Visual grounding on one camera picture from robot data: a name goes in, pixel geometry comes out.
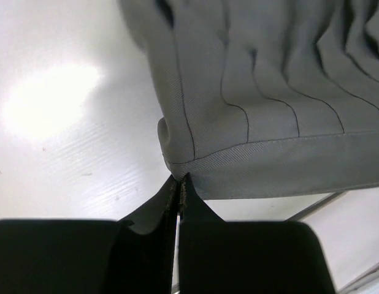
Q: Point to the grey pleated skirt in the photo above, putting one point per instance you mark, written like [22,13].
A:
[264,98]

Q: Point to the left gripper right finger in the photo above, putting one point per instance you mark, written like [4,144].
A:
[217,256]

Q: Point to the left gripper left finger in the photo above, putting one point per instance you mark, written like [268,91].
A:
[131,255]

